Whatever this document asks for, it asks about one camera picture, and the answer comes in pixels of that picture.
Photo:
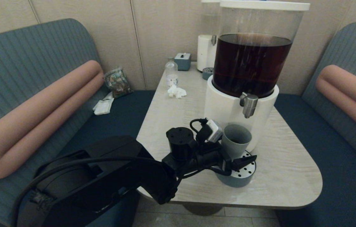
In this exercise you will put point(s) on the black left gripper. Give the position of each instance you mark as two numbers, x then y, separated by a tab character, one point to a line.
212	156

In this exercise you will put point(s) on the grey plastic cup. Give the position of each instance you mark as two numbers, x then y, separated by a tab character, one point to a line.
238	138

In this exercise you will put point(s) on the metal dispenser tap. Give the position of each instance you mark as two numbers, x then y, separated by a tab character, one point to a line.
249	105

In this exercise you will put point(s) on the round blue perforated drip tray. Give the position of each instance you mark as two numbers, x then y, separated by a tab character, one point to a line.
244	176

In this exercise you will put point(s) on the large dark tea dispenser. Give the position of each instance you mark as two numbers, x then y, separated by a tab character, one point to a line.
228	107

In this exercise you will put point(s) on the small blue drip tray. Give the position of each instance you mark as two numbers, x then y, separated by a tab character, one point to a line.
207	74

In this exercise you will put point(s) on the crumpled white tissue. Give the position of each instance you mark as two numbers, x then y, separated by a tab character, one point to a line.
176	91

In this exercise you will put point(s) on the clear plastic bottle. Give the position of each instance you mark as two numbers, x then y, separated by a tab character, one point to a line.
171	71

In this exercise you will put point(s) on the blue-grey tissue box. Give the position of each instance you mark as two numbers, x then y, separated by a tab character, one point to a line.
182	62

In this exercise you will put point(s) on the white clear water dispenser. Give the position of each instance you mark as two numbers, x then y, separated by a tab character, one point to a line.
204	52

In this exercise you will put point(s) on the printed snack bag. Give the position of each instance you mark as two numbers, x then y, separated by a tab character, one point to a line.
118	82

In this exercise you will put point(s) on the white napkin pack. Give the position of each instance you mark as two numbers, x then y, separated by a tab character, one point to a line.
103	107

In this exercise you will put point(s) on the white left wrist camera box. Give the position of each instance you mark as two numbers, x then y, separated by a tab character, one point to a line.
213	131

